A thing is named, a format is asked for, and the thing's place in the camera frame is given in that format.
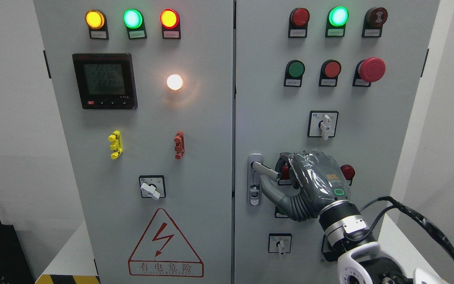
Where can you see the green push button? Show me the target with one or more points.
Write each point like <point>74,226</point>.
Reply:
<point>294,72</point>
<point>279,214</point>

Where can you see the green push button upper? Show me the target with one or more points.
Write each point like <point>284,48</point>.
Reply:
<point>294,72</point>

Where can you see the dark red indicator middle right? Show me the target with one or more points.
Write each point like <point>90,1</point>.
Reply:
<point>348,172</point>

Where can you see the yellow terminal clip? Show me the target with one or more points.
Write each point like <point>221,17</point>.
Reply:
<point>115,144</point>

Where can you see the green lit indicator top right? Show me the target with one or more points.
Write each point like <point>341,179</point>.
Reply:
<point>336,22</point>

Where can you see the red electric hazard warning sticker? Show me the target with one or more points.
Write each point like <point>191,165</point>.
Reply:
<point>164,251</point>

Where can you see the upper white rotary switch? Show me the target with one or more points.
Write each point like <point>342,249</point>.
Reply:
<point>322,124</point>

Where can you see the left door white rotary switch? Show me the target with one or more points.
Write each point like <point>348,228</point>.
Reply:
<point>152,187</point>

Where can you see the dark red buzzer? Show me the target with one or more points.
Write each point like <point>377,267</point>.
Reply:
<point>374,20</point>

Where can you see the dark red indicator top right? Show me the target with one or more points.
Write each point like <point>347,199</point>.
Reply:
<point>298,23</point>

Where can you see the red push button upper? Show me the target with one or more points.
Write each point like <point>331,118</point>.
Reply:
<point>329,73</point>

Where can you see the lower white rotary switch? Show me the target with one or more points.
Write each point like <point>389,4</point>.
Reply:
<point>280,244</point>

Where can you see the black rotary knob switch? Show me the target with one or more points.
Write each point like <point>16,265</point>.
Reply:
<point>327,250</point>

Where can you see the grey cabinet door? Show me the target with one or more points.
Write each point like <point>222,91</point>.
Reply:
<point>199,185</point>
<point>272,118</point>

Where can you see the red emergency stop mushroom button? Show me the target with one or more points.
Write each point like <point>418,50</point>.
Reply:
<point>368,71</point>

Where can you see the green push button lower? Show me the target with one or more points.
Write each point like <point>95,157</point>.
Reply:
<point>279,214</point>

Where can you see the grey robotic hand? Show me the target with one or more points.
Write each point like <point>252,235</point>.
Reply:
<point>319,180</point>

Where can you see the red lit indicator light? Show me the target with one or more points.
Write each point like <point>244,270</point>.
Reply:
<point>170,20</point>

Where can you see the black box with antenna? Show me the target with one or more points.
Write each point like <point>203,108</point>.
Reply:
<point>14,268</point>

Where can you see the green indicator light top left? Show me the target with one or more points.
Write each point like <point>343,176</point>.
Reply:
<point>135,25</point>

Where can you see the white glowing indicator lamp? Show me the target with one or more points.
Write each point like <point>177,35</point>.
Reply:
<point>174,82</point>

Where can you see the yellow indicator light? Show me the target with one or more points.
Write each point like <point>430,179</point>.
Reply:
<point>97,24</point>

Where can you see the red terminal clip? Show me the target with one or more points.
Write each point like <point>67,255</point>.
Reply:
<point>179,145</point>

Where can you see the silver door handle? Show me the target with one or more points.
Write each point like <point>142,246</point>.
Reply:
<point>255,169</point>

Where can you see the black digital power meter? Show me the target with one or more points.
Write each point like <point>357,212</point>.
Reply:
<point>105,80</point>

